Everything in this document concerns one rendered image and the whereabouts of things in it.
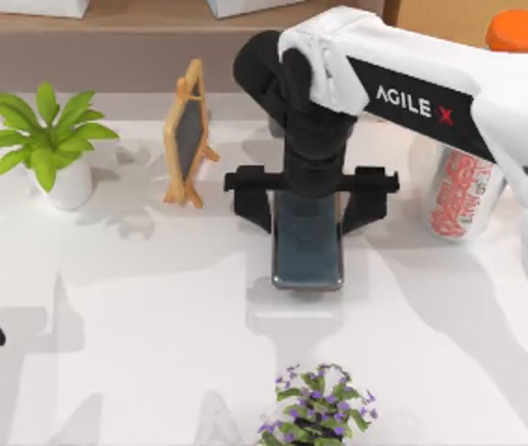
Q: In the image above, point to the dark smartphone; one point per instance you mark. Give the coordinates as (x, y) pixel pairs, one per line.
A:
(308, 251)

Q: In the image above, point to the white box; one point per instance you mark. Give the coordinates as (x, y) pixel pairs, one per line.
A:
(250, 7)
(36, 7)

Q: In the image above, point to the bottle with orange cap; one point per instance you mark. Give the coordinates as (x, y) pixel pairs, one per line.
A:
(519, 28)

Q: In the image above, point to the wooden shelf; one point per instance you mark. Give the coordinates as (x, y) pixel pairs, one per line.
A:
(106, 51)

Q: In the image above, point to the green plant in white pot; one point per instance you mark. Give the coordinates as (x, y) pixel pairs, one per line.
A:
(50, 139)

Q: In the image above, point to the red and white can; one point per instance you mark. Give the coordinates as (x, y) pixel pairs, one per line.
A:
(461, 200)

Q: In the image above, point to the wooden framed blackboard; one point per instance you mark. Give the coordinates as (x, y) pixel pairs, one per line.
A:
(188, 130)

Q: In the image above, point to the purple flower plant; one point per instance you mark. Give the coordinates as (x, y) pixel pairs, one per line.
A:
(320, 409)

